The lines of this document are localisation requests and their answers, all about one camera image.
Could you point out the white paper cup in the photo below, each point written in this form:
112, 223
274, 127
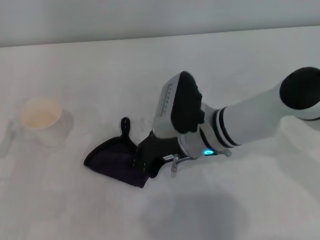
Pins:
42, 117

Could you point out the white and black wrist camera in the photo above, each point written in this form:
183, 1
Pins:
165, 107

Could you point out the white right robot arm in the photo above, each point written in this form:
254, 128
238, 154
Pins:
250, 115

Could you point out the purple rag with black trim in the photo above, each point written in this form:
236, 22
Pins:
110, 157

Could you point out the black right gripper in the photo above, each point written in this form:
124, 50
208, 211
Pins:
162, 150

